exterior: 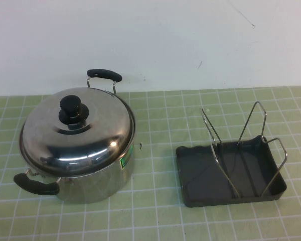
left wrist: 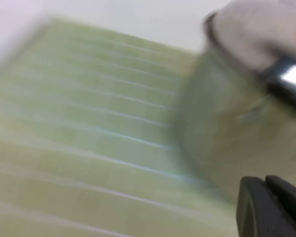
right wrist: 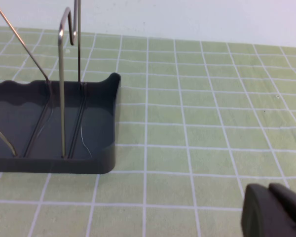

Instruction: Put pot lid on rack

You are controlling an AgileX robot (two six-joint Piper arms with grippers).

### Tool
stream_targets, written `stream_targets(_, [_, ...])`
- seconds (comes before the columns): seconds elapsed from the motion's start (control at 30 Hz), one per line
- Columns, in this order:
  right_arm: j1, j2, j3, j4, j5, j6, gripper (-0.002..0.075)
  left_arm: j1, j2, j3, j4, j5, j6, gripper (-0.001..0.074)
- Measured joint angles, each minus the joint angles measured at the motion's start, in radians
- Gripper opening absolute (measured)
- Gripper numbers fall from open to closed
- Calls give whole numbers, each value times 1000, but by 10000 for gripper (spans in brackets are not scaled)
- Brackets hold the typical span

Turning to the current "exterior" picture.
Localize stainless steel pot lid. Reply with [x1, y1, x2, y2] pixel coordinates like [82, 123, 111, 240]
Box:
[19, 86, 136, 176]

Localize dark grey drip tray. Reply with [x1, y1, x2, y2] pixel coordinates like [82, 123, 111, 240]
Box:
[175, 134, 288, 208]

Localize green grid table mat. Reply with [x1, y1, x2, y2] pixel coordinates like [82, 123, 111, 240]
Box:
[0, 86, 301, 241]

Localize metal wire lid rack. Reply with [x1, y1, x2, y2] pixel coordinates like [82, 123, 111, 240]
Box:
[200, 101, 288, 199]

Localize stainless steel pot black handles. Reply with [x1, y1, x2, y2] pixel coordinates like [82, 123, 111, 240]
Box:
[13, 69, 137, 205]

